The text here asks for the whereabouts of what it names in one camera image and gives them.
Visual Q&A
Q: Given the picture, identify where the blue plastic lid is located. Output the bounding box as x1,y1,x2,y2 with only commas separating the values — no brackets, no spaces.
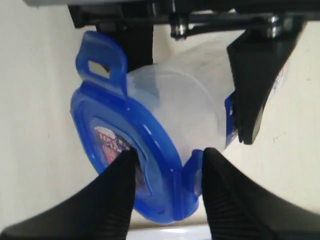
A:
70,31,238,224

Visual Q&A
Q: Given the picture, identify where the clear plastic tall container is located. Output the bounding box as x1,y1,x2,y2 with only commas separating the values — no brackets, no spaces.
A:
127,31,241,164

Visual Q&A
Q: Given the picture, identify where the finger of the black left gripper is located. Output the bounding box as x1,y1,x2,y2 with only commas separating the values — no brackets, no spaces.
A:
227,30,298,145
96,23,154,72

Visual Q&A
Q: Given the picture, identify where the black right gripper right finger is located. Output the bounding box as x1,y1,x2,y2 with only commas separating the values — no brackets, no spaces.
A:
201,148,320,240

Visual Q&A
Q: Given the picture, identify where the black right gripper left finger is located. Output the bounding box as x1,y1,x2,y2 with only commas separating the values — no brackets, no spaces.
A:
0,151,137,240

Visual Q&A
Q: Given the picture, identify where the white rectangular tray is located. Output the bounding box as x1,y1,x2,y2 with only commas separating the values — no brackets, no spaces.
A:
126,224,212,240

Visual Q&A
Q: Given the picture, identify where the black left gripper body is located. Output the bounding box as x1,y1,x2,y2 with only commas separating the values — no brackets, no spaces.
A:
67,0,308,42

